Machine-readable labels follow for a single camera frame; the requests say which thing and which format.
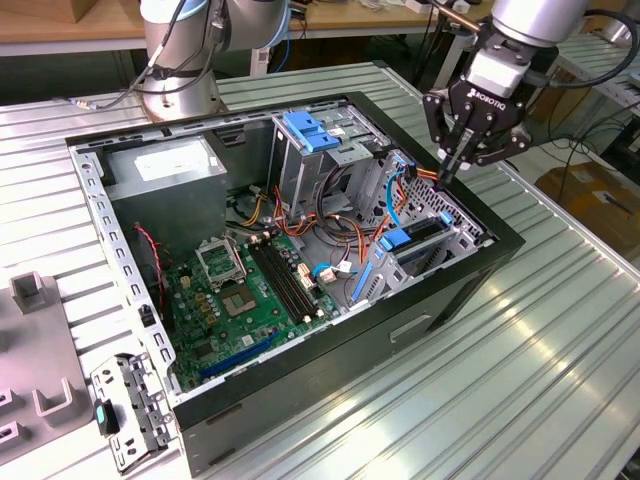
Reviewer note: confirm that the hard disk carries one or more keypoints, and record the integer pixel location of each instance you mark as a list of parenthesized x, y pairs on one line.
[(391, 240)]

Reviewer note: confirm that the black latch with teal button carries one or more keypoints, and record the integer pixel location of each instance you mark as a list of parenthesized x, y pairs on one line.
[(111, 417)]

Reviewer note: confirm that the grey metal disk bay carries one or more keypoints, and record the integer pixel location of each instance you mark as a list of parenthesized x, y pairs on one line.
[(387, 272)]

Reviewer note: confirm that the blue plastic drive latch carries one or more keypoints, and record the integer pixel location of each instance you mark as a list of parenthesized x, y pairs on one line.
[(307, 132)]

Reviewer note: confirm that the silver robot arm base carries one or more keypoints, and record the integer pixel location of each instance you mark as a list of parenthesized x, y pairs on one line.
[(617, 32)]

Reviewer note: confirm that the blue expansion slot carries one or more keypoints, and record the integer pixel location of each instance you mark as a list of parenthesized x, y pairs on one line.
[(240, 356)]

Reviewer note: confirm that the black plastic clip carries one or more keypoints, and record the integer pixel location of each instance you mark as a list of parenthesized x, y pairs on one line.
[(147, 316)]

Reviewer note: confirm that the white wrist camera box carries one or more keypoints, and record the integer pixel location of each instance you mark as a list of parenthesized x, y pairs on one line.
[(495, 75)]

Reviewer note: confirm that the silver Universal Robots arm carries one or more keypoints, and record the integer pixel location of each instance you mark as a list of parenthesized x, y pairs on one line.
[(180, 95)]

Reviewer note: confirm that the white board power socket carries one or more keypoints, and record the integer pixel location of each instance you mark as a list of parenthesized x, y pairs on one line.
[(306, 277)]

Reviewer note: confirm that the grey metal drive cage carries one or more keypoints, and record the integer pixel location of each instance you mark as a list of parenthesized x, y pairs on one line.
[(295, 170)]

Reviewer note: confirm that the black RAM slot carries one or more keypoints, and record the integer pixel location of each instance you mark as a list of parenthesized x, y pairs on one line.
[(285, 280), (293, 280), (300, 280), (278, 280)]

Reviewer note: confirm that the black open PC case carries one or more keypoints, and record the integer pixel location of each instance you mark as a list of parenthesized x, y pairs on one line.
[(325, 360)]

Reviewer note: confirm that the grey power supply unit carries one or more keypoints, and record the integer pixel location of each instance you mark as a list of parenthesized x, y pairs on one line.
[(165, 210)]

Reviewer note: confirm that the green motherboard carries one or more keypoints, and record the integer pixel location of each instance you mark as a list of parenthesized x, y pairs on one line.
[(260, 322)]

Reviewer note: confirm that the wooden desk with white legs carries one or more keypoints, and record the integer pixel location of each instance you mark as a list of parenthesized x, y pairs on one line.
[(360, 20)]

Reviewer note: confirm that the grey parts rack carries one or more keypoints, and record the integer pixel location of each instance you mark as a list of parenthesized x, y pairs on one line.
[(35, 350)]

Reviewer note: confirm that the grey metal card bracket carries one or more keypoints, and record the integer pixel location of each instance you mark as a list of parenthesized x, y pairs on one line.
[(150, 410)]

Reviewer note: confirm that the black stand pole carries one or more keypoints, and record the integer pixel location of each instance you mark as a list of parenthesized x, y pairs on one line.
[(436, 40)]

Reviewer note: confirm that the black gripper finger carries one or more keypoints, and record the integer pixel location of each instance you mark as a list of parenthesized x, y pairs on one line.
[(510, 147), (436, 115)]

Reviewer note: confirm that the thin metal locking lever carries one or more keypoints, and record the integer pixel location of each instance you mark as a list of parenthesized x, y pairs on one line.
[(238, 257)]

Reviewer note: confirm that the CPU socket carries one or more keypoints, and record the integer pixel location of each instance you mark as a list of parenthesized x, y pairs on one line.
[(239, 302)]

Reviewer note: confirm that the large brown cardboard box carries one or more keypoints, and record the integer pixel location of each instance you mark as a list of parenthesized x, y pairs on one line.
[(590, 200)]

